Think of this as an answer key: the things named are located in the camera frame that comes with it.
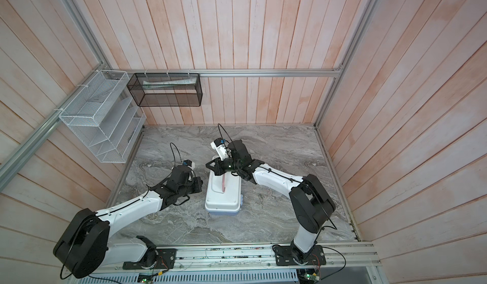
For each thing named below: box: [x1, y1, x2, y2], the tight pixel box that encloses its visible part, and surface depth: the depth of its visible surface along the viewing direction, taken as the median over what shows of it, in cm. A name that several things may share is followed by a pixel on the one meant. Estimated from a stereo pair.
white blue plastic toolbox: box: [204, 169, 243, 216], surface depth 81 cm
